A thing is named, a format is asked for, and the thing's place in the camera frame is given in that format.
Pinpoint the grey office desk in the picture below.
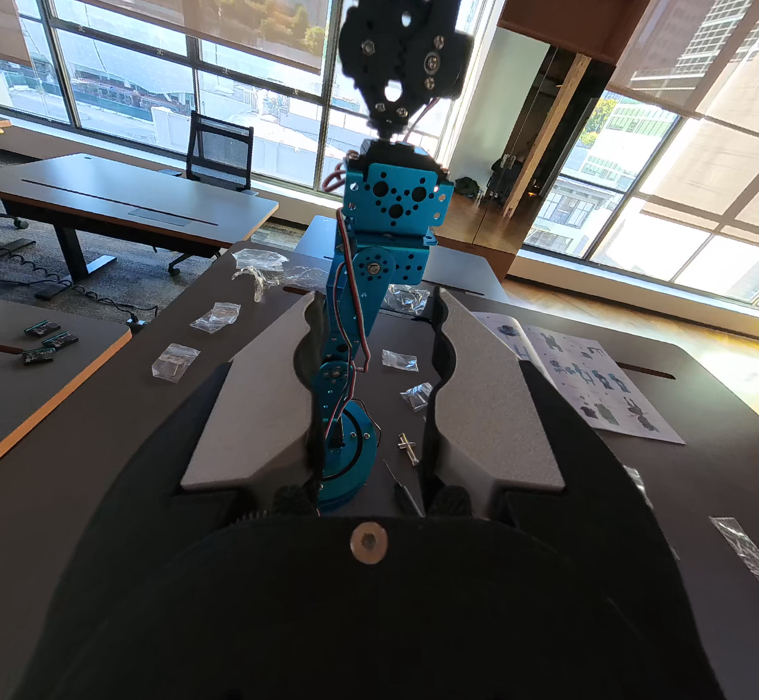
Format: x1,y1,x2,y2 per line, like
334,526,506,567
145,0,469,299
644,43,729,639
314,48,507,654
0,153,279,283

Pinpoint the black coiled cable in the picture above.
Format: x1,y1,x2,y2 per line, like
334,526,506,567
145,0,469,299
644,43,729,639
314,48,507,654
0,238,158,322

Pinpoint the white instruction booklet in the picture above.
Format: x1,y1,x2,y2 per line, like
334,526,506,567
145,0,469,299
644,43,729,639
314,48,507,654
471,312,687,445

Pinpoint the black screwdriver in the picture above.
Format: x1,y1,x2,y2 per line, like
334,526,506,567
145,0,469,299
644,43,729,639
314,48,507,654
382,460,425,517

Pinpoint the dark desk with orange edge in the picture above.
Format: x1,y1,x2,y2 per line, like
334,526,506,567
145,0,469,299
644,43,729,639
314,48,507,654
0,297,132,459

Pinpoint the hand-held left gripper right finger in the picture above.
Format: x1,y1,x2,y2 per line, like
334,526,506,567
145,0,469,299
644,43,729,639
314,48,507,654
418,287,566,493

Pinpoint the dark grey desk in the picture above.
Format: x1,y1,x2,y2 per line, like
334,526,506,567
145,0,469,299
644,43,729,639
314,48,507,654
0,241,759,700

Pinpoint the blue toy robot arm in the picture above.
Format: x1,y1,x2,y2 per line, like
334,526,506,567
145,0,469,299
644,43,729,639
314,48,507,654
308,0,475,514

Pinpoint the large flat clear bag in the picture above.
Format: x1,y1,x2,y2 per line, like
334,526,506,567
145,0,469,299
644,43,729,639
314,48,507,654
232,250,289,272

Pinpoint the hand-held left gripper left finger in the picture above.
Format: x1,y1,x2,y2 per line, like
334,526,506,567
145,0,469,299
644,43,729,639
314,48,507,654
179,291,321,493

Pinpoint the black mesh office chair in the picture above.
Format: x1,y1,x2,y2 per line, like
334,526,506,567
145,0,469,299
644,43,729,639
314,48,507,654
168,110,256,277

